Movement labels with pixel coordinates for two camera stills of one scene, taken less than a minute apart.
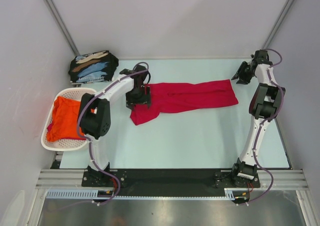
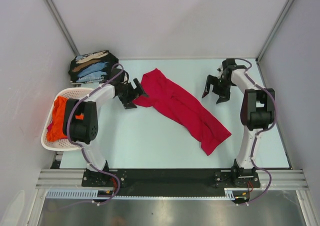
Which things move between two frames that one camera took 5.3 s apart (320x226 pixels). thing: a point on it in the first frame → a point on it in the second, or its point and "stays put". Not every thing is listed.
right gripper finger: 243,64 → 210,79
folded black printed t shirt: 100,66 stays put
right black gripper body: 246,73 → 222,81
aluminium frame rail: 70,178 stays put
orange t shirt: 65,122 stays put
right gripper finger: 246,82 → 224,92
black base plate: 170,179 stays put
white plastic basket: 64,144 stays put
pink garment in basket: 49,127 stays put
